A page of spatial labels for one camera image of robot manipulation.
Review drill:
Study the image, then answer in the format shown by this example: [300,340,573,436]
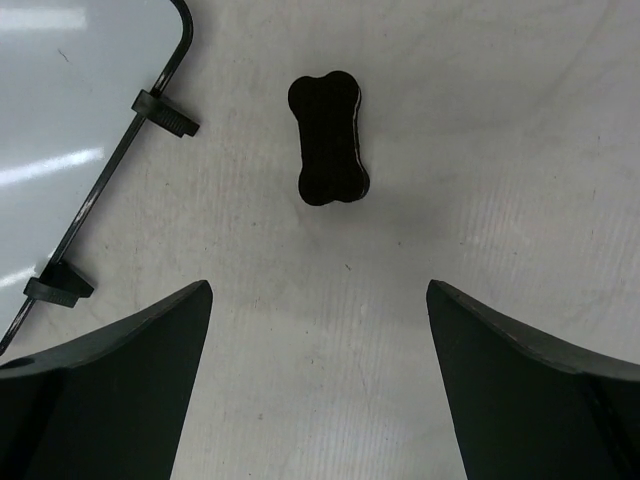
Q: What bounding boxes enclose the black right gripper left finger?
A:
[1,280,213,479]

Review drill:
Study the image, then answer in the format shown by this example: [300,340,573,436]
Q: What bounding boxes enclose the black whiteboard clip upper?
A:
[132,90,200,138]

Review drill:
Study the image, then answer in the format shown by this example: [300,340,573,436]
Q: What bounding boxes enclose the black bone-shaped eraser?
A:
[288,71,370,206]

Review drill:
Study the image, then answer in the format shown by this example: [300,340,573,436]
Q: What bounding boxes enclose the white whiteboard black frame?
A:
[1,0,194,346]

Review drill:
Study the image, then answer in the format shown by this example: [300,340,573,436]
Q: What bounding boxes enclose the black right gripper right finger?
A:
[426,280,639,479]

